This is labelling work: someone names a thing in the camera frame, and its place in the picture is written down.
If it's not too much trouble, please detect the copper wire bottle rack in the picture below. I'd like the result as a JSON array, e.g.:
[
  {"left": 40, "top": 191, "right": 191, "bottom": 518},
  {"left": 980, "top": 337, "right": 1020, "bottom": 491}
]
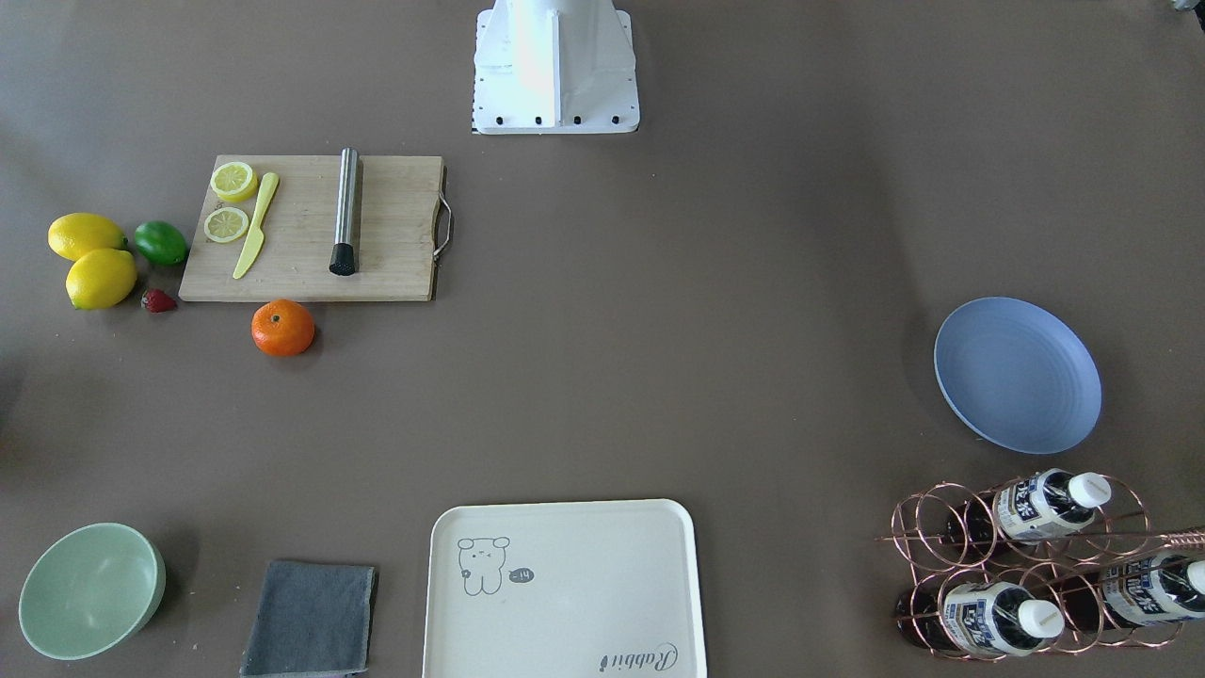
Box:
[{"left": 888, "top": 474, "right": 1203, "bottom": 662}]

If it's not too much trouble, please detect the upper yellow lemon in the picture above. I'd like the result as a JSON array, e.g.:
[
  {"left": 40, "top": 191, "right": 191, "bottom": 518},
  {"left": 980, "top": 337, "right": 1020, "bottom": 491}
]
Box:
[{"left": 47, "top": 212, "right": 127, "bottom": 263}]

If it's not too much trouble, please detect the top bottle white cap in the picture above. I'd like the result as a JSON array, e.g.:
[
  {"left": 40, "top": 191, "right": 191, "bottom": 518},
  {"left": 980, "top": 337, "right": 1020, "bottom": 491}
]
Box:
[{"left": 942, "top": 468, "right": 1112, "bottom": 558}]

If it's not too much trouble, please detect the green lime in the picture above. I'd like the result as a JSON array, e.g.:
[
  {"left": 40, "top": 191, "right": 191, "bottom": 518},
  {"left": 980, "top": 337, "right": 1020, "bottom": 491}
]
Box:
[{"left": 134, "top": 220, "right": 189, "bottom": 266}]

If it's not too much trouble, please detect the bamboo cutting board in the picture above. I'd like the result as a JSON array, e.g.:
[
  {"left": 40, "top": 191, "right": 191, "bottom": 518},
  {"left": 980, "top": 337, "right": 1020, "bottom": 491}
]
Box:
[{"left": 178, "top": 155, "right": 447, "bottom": 303}]

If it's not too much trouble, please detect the bottom bottle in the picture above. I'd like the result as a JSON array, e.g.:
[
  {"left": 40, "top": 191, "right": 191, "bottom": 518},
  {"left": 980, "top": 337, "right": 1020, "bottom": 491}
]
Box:
[
  {"left": 894, "top": 582, "right": 1066, "bottom": 660},
  {"left": 1053, "top": 552, "right": 1204, "bottom": 633}
]

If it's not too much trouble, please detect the blue plate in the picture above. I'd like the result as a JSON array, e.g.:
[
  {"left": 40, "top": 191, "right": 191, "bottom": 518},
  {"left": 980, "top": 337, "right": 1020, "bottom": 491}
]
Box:
[{"left": 931, "top": 297, "right": 1103, "bottom": 455}]

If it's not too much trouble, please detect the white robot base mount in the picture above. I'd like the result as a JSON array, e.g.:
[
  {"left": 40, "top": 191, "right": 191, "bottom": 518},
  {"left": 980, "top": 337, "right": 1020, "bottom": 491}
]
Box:
[{"left": 471, "top": 1, "right": 641, "bottom": 135}]

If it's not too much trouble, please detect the grey folded cloth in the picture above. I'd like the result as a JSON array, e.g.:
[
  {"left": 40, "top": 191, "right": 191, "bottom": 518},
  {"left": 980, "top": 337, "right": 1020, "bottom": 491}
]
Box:
[{"left": 239, "top": 559, "right": 378, "bottom": 677}]

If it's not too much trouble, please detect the yellow lemon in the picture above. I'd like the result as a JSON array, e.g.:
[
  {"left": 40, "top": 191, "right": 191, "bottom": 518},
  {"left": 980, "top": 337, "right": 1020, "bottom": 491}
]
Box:
[
  {"left": 65, "top": 249, "right": 137, "bottom": 309},
  {"left": 47, "top": 212, "right": 127, "bottom": 263}
]

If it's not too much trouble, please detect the green bowl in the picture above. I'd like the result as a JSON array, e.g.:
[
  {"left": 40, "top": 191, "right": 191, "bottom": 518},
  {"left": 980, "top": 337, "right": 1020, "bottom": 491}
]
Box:
[{"left": 18, "top": 523, "right": 167, "bottom": 661}]

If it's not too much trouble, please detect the red strawberry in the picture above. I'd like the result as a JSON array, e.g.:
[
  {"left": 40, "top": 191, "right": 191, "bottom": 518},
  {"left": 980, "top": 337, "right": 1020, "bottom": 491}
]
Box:
[{"left": 139, "top": 288, "right": 178, "bottom": 314}]

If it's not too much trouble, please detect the thick lemon slice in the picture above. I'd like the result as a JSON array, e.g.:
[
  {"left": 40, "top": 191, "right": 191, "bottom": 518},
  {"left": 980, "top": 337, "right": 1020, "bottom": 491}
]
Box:
[{"left": 208, "top": 160, "right": 259, "bottom": 204}]

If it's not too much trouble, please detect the lower yellow lemon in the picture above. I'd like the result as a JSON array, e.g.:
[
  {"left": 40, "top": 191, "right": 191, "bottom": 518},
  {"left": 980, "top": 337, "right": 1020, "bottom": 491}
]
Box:
[{"left": 65, "top": 249, "right": 137, "bottom": 309}]

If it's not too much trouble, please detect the yellow plastic knife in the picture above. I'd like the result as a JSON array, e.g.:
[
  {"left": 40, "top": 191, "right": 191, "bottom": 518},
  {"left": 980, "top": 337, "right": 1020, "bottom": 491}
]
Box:
[{"left": 233, "top": 171, "right": 280, "bottom": 281}]

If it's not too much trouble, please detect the orange fruit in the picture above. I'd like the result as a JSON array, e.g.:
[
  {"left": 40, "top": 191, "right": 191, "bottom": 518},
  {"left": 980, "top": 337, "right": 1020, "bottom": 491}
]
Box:
[{"left": 249, "top": 297, "right": 317, "bottom": 356}]

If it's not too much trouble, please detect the steel muddler black tip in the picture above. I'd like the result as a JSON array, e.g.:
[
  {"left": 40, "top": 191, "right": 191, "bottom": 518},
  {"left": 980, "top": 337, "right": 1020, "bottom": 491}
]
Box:
[{"left": 329, "top": 147, "right": 362, "bottom": 276}]

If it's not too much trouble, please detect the cream tray with bear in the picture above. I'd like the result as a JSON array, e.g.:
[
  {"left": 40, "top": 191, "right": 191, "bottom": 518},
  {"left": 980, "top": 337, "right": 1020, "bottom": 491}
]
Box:
[{"left": 422, "top": 499, "right": 709, "bottom": 677}]

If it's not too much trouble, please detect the thin lemon slice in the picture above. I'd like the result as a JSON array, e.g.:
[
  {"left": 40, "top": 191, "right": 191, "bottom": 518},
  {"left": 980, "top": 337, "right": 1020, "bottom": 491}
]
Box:
[{"left": 202, "top": 206, "right": 249, "bottom": 244}]

